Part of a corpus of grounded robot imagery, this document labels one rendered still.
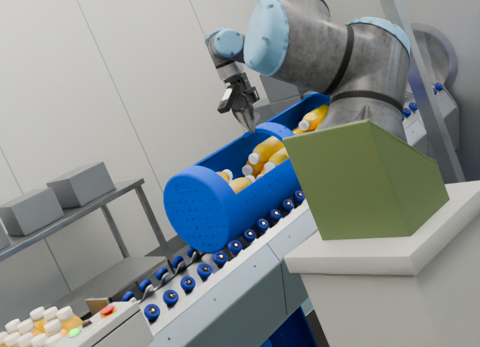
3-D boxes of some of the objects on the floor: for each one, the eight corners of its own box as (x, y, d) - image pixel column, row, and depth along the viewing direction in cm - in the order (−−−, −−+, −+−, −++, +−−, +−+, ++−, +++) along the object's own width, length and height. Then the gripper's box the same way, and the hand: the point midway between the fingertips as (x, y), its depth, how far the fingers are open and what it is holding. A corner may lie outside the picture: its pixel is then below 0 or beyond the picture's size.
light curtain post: (515, 322, 280) (379, -64, 250) (511, 330, 276) (371, -62, 245) (501, 322, 284) (366, -59, 254) (496, 330, 280) (358, -56, 250)
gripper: (250, 68, 233) (272, 123, 237) (232, 75, 239) (254, 128, 243) (236, 76, 227) (258, 132, 231) (218, 82, 233) (241, 137, 237)
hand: (251, 130), depth 234 cm, fingers closed, pressing on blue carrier
